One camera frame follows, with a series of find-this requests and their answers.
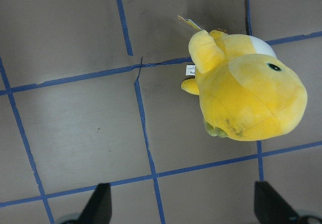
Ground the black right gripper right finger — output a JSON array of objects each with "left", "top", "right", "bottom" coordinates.
[{"left": 254, "top": 181, "right": 298, "bottom": 223}]

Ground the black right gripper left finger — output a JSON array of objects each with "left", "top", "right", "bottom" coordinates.
[{"left": 79, "top": 183, "right": 112, "bottom": 223}]

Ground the yellow plush dinosaur toy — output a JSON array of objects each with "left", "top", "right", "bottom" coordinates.
[{"left": 181, "top": 19, "right": 307, "bottom": 141}]

